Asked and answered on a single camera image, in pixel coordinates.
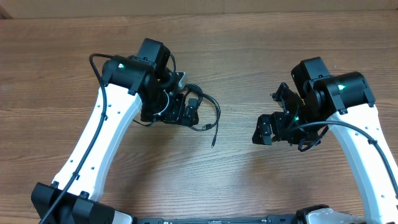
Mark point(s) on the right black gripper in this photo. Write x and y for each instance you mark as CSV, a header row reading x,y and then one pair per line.
x,y
280,116

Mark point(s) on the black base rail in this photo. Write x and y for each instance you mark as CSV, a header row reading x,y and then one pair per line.
x,y
270,219

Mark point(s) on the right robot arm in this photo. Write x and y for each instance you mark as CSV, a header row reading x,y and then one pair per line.
x,y
346,106

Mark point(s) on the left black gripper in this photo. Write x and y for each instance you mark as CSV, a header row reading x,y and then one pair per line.
x,y
177,114

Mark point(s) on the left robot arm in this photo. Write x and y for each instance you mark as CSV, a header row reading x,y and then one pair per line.
x,y
138,85

